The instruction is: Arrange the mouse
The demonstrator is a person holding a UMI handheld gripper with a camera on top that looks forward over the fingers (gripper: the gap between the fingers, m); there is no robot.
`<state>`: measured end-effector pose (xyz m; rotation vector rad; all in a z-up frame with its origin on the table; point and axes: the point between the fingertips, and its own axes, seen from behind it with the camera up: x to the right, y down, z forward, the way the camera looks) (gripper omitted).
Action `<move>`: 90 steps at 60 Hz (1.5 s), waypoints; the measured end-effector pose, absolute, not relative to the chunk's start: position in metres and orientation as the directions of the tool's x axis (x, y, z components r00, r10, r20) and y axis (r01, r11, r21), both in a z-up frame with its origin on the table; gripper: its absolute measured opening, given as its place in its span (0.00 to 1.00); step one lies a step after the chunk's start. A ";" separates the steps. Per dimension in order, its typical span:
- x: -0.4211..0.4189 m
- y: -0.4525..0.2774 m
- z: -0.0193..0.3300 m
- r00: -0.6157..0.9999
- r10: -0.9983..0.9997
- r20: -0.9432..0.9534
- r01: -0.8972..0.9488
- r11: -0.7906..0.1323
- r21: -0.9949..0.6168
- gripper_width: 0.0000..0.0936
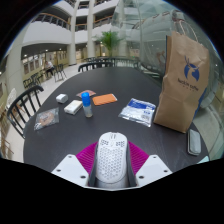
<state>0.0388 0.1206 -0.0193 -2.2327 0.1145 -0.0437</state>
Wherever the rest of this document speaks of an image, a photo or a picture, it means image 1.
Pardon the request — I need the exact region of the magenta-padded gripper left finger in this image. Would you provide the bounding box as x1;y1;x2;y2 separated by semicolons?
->
50;141;99;188

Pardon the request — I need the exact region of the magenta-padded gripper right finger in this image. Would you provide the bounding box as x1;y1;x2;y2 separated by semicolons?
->
128;140;174;188

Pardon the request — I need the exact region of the white perforated computer mouse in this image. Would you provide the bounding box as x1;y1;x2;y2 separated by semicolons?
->
94;131;130;190

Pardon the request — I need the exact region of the grey smartphone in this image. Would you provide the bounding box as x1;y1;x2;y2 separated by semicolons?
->
187;128;203;157

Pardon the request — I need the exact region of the clear plastic snack packet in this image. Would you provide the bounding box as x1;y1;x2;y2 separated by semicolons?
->
33;107;60;131

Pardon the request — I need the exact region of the blue-white plastic packet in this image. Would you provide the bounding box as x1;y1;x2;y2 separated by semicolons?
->
118;97;157;128

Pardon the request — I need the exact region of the white rectangular box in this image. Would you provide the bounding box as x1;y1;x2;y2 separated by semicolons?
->
63;99;84;116

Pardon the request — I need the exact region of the small blue-capped bottle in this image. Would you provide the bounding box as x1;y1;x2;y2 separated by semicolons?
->
80;91;94;118

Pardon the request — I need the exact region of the small white case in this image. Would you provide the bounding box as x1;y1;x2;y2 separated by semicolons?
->
55;93;69;104

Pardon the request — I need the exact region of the brown flat packet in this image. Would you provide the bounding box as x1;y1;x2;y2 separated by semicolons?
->
75;89;97;99

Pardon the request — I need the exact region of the brown paper carrier bag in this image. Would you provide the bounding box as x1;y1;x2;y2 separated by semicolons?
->
153;30;212;134

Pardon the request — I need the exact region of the orange flat cloth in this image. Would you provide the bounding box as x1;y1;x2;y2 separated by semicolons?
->
91;93;118;107

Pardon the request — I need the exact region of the black spindle-back chair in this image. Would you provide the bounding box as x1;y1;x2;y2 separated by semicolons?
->
77;61;114;73
6;84;45;139

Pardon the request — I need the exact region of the white lattice chair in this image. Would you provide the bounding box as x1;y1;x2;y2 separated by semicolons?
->
6;87;18;108

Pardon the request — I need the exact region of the group of black chairs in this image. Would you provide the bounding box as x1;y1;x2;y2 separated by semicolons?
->
22;71;46;90

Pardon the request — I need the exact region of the black chair with thin legs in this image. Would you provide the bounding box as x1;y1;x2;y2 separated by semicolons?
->
53;63;68;83

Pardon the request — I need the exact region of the person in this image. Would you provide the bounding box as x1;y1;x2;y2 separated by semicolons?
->
44;59;56;80

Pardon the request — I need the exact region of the green potted palm plant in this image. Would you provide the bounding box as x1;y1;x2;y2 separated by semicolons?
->
96;30;123;58

